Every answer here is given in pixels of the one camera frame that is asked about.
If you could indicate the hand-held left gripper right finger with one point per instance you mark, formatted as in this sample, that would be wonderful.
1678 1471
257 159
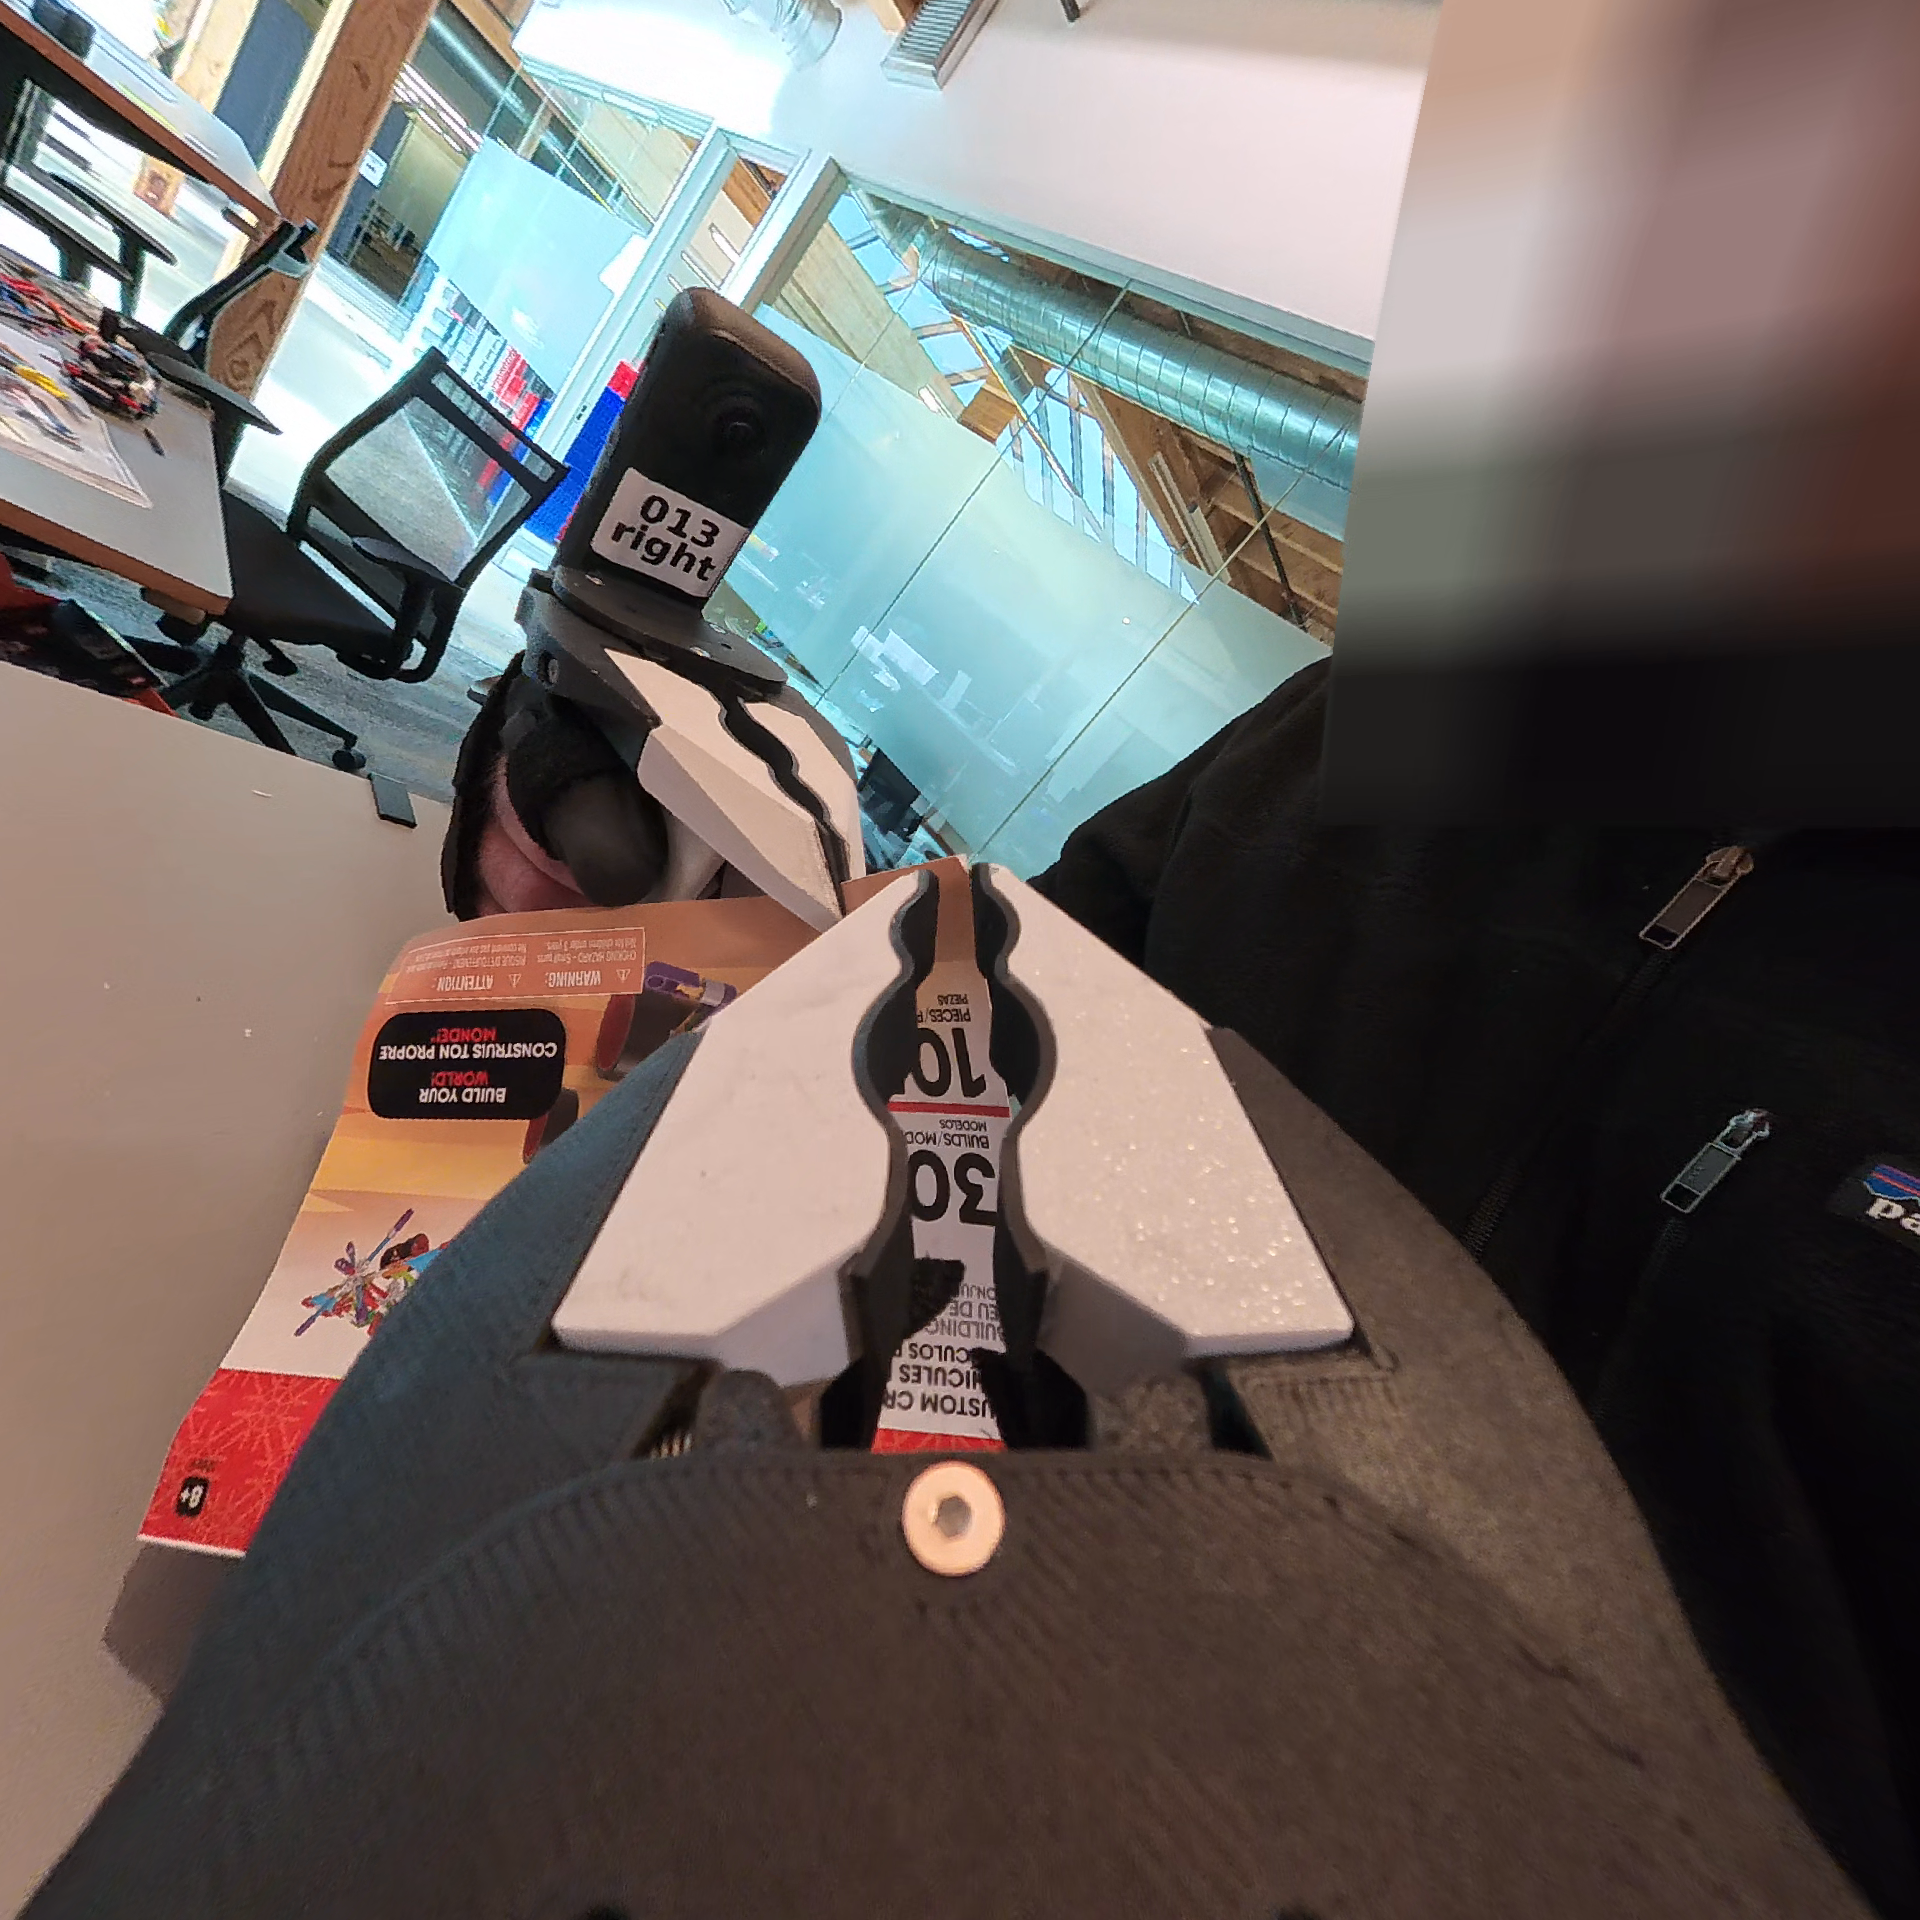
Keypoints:
1170 1185

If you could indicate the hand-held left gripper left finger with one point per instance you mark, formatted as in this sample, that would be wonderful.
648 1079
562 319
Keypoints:
735 1185

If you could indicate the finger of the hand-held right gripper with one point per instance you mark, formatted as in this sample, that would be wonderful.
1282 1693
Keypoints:
823 758
704 764

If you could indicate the toy instruction booklet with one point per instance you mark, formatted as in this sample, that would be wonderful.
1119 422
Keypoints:
451 1200

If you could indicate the person's right hand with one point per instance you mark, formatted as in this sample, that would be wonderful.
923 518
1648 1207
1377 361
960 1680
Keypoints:
519 870

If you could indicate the black mesh office chair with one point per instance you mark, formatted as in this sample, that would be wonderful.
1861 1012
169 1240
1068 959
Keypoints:
390 494

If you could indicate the person's black clothing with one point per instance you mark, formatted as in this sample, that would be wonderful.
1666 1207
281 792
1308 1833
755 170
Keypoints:
1501 1124

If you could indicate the white work table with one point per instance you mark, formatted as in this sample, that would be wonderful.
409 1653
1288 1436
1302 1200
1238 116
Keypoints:
90 480

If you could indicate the ribbed air duct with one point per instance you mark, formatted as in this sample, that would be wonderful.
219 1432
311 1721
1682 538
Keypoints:
1141 361

